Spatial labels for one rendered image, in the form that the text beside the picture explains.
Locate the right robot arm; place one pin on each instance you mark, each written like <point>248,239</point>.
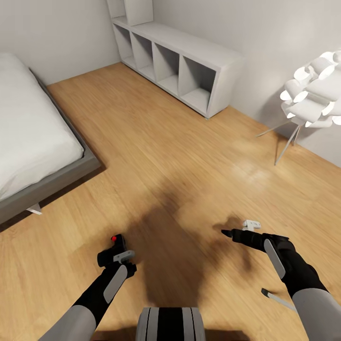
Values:
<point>318,311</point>

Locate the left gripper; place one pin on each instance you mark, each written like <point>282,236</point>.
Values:
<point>130,269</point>

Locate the camera tripod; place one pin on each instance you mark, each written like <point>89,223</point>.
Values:
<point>269,295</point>

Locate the bed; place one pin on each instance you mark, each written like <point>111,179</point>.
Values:
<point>40,150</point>

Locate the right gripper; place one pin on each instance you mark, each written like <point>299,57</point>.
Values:
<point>240,236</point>

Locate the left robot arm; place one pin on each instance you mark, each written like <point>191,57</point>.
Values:
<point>81,320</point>

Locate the digital camera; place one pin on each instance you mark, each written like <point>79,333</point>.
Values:
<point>105,257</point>

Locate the bookcase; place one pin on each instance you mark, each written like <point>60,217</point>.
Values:
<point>151,48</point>

